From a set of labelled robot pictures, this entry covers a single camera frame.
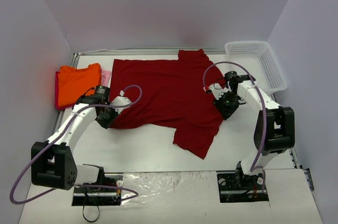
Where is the dark red t-shirt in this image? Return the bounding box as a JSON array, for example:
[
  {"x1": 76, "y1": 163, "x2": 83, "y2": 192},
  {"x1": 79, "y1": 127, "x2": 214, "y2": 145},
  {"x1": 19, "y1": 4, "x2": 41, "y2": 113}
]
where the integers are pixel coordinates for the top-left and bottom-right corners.
[{"x1": 110, "y1": 50, "x2": 223, "y2": 159}]

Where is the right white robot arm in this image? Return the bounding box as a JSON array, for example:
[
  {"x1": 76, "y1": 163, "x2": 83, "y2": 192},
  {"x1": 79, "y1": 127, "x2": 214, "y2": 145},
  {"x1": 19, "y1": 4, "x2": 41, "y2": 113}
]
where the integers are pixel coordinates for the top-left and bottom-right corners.
[{"x1": 209, "y1": 71, "x2": 295, "y2": 189}]

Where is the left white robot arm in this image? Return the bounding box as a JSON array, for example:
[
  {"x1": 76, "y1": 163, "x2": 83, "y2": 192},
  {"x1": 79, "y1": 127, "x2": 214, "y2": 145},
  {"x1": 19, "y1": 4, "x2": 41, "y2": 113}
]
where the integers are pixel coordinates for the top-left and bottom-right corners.
[{"x1": 31, "y1": 86, "x2": 120, "y2": 191}]

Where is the folded light pink t-shirt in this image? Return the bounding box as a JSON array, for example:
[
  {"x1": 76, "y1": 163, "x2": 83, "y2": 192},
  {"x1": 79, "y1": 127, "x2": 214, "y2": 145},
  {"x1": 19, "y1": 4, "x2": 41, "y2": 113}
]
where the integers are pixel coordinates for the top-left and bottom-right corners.
[{"x1": 101, "y1": 69, "x2": 112, "y2": 87}]

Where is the folded orange t-shirt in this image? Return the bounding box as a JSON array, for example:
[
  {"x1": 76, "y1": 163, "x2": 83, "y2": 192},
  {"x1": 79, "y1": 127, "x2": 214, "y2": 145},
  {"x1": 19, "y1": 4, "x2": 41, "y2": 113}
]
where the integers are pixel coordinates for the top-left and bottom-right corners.
[{"x1": 59, "y1": 63, "x2": 101, "y2": 108}]

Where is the white plastic basket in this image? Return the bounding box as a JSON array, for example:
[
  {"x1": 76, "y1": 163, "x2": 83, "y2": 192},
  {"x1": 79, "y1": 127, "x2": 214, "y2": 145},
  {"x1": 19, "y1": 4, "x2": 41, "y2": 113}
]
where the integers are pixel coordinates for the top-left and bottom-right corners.
[{"x1": 224, "y1": 41, "x2": 287, "y2": 95}]

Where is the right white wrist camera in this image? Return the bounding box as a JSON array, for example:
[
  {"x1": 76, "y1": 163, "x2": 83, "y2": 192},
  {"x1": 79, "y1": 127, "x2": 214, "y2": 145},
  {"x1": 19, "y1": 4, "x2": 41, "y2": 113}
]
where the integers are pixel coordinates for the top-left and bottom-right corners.
[{"x1": 203, "y1": 83, "x2": 228, "y2": 100}]

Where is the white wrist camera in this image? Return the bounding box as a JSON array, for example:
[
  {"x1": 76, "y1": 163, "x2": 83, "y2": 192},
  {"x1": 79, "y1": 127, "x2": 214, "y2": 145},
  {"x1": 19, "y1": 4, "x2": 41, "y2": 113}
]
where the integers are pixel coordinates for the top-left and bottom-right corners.
[
  {"x1": 203, "y1": 83, "x2": 228, "y2": 100},
  {"x1": 110, "y1": 96, "x2": 132, "y2": 108}
]

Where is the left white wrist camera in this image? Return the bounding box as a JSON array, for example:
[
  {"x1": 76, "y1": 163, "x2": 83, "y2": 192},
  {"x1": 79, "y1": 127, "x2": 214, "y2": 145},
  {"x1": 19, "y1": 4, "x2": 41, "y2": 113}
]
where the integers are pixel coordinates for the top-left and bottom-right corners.
[{"x1": 110, "y1": 96, "x2": 132, "y2": 108}]

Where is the aluminium table frame rail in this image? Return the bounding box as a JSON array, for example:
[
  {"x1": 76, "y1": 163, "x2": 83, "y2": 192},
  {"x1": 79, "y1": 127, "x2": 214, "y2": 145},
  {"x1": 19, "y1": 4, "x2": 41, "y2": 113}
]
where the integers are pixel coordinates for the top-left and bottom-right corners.
[{"x1": 71, "y1": 48, "x2": 228, "y2": 67}]

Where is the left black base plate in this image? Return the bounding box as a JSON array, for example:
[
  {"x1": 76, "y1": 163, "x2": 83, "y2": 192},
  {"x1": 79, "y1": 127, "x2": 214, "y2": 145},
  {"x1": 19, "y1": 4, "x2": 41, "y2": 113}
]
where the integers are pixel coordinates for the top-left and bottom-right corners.
[{"x1": 71, "y1": 173, "x2": 123, "y2": 207}]

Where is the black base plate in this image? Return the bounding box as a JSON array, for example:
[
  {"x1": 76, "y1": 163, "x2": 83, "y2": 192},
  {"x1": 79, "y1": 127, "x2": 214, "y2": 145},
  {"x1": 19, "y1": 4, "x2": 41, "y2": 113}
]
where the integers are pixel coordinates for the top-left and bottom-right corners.
[
  {"x1": 71, "y1": 173, "x2": 123, "y2": 207},
  {"x1": 217, "y1": 171, "x2": 269, "y2": 203}
]

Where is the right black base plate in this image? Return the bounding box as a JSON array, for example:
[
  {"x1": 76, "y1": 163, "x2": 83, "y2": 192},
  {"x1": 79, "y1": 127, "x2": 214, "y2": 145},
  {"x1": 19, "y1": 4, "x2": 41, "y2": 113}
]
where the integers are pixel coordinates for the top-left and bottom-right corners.
[{"x1": 217, "y1": 171, "x2": 269, "y2": 203}]

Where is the thin black cable loop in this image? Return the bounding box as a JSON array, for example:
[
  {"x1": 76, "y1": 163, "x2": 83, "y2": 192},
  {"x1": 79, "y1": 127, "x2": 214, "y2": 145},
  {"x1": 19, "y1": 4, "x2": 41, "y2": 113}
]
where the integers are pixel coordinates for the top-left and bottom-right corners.
[{"x1": 82, "y1": 193, "x2": 101, "y2": 222}]

